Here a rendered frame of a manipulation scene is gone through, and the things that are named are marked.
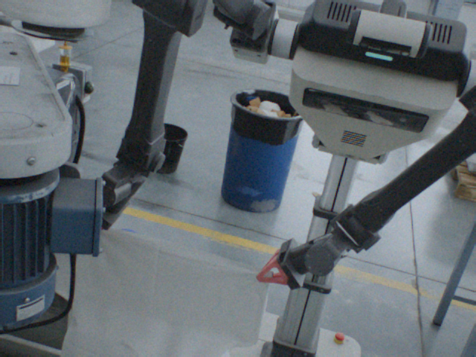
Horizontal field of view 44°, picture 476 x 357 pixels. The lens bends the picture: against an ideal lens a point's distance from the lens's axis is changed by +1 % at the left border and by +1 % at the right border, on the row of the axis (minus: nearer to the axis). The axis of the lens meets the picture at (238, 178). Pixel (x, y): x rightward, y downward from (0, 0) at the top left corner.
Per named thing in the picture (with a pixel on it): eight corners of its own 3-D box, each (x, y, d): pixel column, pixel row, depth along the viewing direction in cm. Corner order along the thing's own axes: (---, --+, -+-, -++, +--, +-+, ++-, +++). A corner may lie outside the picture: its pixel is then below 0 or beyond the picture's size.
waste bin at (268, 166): (292, 190, 394) (314, 100, 366) (280, 225, 349) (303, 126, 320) (224, 172, 401) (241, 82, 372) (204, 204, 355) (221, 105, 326)
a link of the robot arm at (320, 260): (384, 234, 113) (353, 201, 114) (373, 251, 102) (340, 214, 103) (339, 271, 117) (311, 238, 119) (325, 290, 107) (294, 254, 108)
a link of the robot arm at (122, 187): (168, 152, 117) (133, 130, 118) (140, 169, 107) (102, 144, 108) (146, 198, 122) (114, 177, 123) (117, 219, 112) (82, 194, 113)
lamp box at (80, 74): (90, 103, 137) (92, 66, 133) (81, 108, 133) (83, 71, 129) (61, 95, 138) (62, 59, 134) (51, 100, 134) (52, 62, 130)
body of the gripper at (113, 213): (82, 210, 120) (100, 187, 116) (103, 189, 129) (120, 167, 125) (106, 230, 120) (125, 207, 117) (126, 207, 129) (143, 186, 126)
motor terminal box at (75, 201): (100, 235, 98) (105, 175, 93) (100, 272, 89) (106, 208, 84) (49, 233, 96) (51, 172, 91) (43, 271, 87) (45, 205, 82)
